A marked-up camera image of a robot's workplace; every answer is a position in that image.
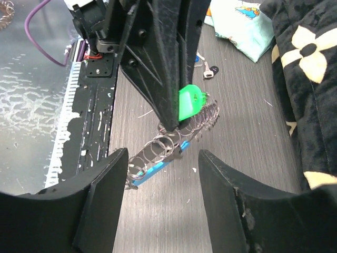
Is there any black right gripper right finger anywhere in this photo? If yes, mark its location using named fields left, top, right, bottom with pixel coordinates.
left=198, top=150, right=336, bottom=252

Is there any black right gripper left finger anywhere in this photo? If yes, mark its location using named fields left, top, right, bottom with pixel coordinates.
left=1, top=148, right=128, bottom=252

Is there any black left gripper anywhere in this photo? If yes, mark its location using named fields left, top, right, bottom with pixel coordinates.
left=71, top=0, right=210, bottom=131

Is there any blue tagged key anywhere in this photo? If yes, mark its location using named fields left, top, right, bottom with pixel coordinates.
left=194, top=52, right=205, bottom=67

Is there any black headed silver key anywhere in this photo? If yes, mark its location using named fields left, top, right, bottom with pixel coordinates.
left=203, top=62, right=219, bottom=80

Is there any mint green cartoon cloth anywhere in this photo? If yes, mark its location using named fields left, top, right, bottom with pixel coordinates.
left=205, top=1, right=274, bottom=63

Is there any black floral pillow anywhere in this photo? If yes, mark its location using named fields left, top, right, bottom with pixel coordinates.
left=261, top=1, right=336, bottom=190

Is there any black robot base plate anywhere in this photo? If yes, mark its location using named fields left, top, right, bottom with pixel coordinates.
left=58, top=55, right=118, bottom=181

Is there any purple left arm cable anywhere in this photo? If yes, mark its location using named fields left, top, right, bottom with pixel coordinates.
left=24, top=0, right=87, bottom=67

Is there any slotted grey cable duct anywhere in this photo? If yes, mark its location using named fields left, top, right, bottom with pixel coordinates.
left=44, top=62, right=82, bottom=188

